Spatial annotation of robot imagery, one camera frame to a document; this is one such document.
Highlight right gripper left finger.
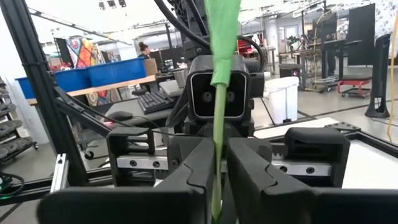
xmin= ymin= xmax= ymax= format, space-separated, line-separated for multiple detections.
xmin=36 ymin=136 xmax=216 ymax=224

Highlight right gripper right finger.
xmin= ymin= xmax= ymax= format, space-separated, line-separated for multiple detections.
xmin=226 ymin=137 xmax=398 ymax=224

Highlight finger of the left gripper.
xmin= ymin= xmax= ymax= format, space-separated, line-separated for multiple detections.
xmin=106 ymin=126 xmax=156 ymax=187
xmin=284 ymin=126 xmax=351 ymax=188

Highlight green stem foreground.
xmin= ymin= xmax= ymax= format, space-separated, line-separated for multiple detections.
xmin=203 ymin=0 xmax=243 ymax=223

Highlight black computer mouse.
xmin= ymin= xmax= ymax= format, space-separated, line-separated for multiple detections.
xmin=107 ymin=110 xmax=134 ymax=122

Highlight grey desk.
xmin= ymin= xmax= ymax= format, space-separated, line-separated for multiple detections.
xmin=104 ymin=93 xmax=190 ymax=125

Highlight black keyboard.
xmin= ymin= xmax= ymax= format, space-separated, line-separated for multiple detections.
xmin=136 ymin=90 xmax=175 ymax=115

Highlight white trash bin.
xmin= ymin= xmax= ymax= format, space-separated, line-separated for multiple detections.
xmin=264 ymin=76 xmax=300 ymax=125

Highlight blue plastic bin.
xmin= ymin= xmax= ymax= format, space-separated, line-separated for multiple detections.
xmin=86 ymin=57 xmax=147 ymax=88
xmin=15 ymin=67 xmax=93 ymax=100

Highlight red rolling stool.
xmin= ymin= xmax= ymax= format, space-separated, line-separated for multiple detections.
xmin=336 ymin=77 xmax=373 ymax=100

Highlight cardboard box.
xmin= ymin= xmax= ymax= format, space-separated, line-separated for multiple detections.
xmin=144 ymin=58 xmax=159 ymax=76

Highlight person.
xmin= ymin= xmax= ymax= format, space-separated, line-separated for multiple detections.
xmin=136 ymin=41 xmax=152 ymax=60

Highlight black tower fan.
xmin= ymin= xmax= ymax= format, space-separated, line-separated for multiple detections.
xmin=364 ymin=33 xmax=392 ymax=119

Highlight colourful patterned cloth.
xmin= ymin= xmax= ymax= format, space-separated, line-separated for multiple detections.
xmin=65 ymin=37 xmax=105 ymax=69

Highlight black partition panel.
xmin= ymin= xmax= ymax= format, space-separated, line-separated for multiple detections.
xmin=347 ymin=2 xmax=376 ymax=67

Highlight black tray rack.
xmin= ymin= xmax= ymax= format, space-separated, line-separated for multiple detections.
xmin=0 ymin=77 xmax=38 ymax=162

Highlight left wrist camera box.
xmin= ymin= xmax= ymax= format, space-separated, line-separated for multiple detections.
xmin=186 ymin=55 xmax=251 ymax=123

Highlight yellow hanging cord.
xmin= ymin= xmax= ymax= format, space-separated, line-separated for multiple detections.
xmin=386 ymin=0 xmax=398 ymax=142

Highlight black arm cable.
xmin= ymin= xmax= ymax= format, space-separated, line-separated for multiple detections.
xmin=153 ymin=0 xmax=212 ymax=49

